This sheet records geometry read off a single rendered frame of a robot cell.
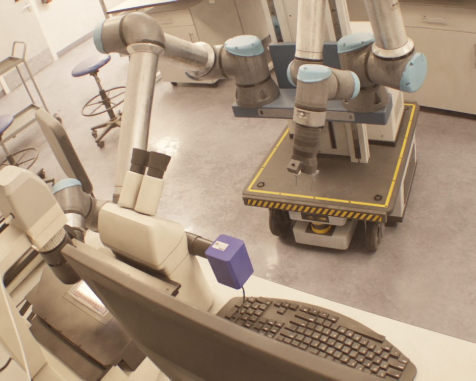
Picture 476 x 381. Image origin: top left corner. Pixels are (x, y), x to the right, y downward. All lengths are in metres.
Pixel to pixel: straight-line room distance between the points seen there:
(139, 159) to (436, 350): 0.74
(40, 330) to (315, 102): 0.90
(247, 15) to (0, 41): 3.94
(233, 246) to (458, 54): 2.17
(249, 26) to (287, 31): 2.56
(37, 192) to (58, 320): 0.33
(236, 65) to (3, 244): 1.29
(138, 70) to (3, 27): 5.83
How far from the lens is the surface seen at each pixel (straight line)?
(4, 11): 7.10
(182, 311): 0.43
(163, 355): 0.49
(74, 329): 0.95
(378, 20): 1.47
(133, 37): 1.35
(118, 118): 3.81
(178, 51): 1.68
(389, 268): 2.09
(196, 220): 2.57
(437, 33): 2.81
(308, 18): 1.41
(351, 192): 1.98
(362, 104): 1.71
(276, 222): 2.19
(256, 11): 4.57
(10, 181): 0.77
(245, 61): 1.83
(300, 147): 1.29
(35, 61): 7.28
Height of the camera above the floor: 1.59
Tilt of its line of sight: 38 degrees down
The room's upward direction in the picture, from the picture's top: 18 degrees counter-clockwise
